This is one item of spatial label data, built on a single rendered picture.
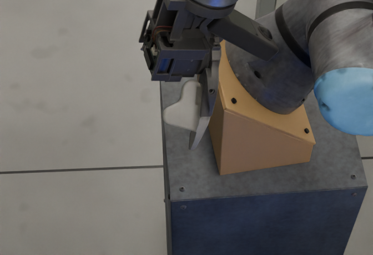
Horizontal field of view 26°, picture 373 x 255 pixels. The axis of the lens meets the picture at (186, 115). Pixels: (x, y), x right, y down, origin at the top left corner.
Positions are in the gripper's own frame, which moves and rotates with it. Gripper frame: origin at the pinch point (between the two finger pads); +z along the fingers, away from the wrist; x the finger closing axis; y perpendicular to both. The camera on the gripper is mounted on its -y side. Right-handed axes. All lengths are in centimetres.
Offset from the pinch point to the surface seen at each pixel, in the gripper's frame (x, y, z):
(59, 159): -82, -14, 113
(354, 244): -33, -87, 95
